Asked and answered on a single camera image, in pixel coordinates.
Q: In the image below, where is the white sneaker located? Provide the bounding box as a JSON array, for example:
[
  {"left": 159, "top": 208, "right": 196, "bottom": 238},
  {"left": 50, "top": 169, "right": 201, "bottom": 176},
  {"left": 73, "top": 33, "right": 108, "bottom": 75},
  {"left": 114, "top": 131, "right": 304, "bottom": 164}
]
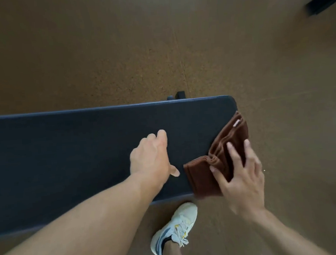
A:
[{"left": 147, "top": 202, "right": 201, "bottom": 255}]

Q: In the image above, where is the person's left forearm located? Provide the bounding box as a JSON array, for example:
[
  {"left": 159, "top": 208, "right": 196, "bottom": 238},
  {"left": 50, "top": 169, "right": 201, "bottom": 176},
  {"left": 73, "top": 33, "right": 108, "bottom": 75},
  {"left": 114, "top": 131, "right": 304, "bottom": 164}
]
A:
[{"left": 0, "top": 172, "right": 169, "bottom": 255}]

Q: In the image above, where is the person's right hand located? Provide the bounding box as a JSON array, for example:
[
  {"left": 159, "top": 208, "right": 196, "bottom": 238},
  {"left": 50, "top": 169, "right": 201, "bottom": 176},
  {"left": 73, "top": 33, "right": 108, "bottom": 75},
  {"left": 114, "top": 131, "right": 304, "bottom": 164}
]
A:
[{"left": 208, "top": 138, "right": 268, "bottom": 224}]

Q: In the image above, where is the black table leg foot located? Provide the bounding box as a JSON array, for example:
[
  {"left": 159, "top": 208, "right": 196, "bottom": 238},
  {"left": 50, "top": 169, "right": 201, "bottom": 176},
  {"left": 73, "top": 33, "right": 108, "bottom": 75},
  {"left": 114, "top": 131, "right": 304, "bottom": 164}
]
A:
[{"left": 166, "top": 91, "right": 186, "bottom": 101}]

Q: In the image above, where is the person's right forearm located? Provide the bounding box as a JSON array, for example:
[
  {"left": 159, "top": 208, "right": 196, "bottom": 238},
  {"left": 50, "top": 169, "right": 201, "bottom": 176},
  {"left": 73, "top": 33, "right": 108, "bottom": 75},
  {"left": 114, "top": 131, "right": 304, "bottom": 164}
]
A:
[{"left": 248, "top": 202, "right": 332, "bottom": 255}]

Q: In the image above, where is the person's left hand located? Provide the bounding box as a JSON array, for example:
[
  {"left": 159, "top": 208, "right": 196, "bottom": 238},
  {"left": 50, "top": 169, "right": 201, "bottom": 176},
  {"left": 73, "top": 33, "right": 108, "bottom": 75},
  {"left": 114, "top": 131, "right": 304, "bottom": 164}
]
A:
[{"left": 127, "top": 128, "right": 181, "bottom": 190}]

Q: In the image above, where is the brown towel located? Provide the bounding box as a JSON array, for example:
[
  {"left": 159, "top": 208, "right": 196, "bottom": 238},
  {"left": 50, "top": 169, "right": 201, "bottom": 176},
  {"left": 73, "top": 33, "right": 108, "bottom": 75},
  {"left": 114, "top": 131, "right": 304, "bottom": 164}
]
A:
[{"left": 180, "top": 110, "right": 253, "bottom": 200}]

